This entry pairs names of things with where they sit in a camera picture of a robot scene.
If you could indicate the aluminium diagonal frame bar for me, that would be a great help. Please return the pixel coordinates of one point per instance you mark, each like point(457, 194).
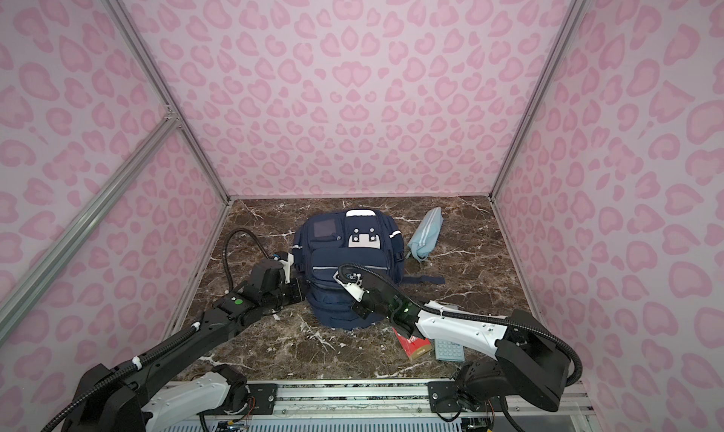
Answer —
point(37, 280)

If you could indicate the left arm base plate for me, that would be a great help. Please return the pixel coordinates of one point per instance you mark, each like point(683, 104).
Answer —
point(251, 399)

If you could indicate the red rectangular box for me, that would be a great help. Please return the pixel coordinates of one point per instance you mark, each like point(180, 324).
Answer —
point(414, 347)

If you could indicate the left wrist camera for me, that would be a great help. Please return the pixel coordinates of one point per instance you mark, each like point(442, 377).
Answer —
point(287, 261)

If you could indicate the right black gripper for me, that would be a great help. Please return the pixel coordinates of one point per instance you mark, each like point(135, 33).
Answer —
point(357, 307)

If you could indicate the teal calculator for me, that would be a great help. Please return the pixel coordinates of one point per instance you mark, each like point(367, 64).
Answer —
point(449, 352)

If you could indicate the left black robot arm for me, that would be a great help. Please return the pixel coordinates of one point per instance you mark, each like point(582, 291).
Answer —
point(118, 399)

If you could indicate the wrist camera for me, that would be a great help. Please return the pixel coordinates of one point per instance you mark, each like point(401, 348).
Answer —
point(351, 283)
point(287, 261)

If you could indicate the navy blue student backpack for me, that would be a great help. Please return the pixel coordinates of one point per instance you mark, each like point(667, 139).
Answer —
point(366, 237)

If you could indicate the aluminium front rail frame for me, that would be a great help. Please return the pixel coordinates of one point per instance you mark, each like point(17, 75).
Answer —
point(356, 405)

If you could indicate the light blue pencil case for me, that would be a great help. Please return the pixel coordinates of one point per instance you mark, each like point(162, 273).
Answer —
point(424, 240)

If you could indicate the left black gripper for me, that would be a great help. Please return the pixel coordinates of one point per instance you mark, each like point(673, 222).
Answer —
point(296, 285)

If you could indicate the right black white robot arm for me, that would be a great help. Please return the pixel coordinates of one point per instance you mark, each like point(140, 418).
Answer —
point(526, 359)

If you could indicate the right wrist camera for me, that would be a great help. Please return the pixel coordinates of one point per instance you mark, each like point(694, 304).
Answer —
point(351, 283)

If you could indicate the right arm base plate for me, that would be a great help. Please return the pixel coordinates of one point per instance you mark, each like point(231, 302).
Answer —
point(445, 398)

